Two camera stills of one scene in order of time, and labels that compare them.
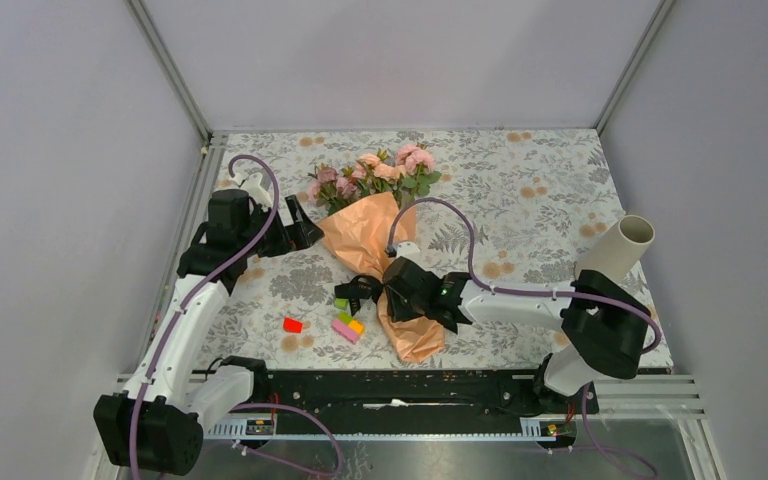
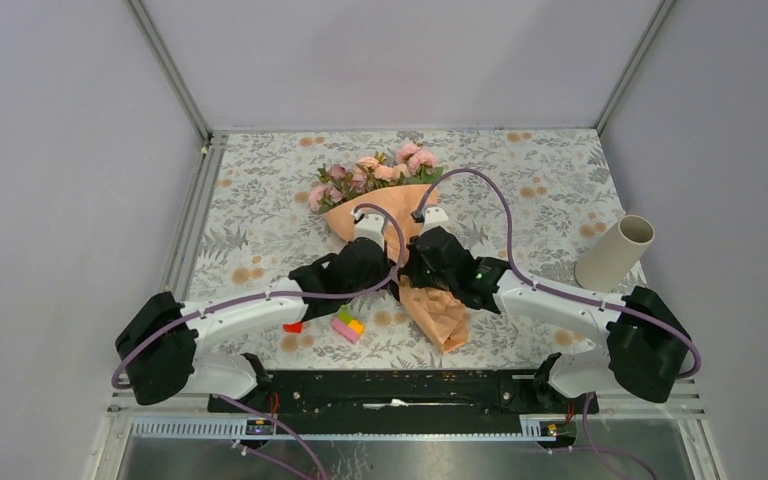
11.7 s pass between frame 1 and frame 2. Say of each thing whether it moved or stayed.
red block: stayed
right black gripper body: moved
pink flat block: stayed
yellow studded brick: stayed
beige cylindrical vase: stayed
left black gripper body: moved
